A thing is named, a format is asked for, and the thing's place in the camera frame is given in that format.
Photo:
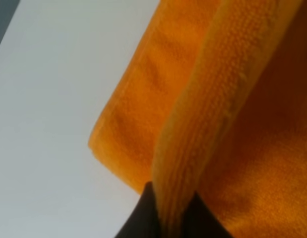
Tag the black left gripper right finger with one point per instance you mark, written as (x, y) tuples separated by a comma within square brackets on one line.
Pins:
[(199, 222)]

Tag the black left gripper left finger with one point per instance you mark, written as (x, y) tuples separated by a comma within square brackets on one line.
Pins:
[(143, 221)]

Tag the orange terry towel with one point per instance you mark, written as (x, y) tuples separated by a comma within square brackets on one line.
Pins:
[(214, 102)]

